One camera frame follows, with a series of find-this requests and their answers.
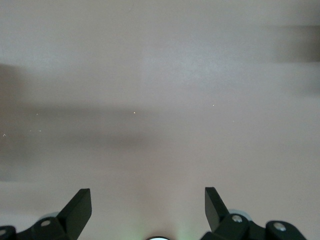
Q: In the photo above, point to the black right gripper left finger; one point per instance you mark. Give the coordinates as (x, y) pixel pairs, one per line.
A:
(72, 215)

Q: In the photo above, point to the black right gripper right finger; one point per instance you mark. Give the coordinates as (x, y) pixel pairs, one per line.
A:
(215, 212)

